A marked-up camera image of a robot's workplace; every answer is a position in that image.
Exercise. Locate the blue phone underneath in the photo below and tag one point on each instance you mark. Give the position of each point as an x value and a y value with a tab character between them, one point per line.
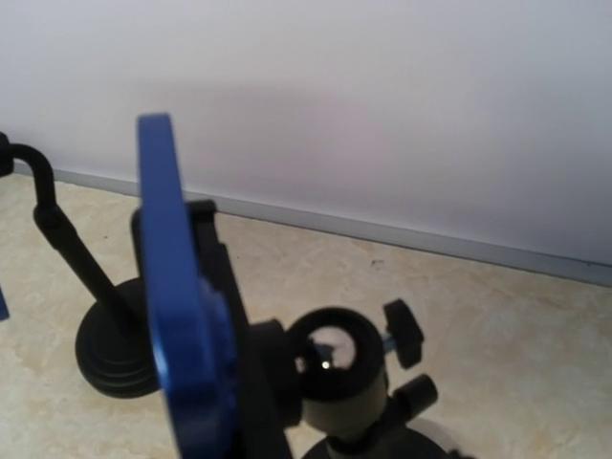
191	333

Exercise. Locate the black phone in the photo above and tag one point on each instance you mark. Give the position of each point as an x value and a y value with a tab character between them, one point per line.
4	310

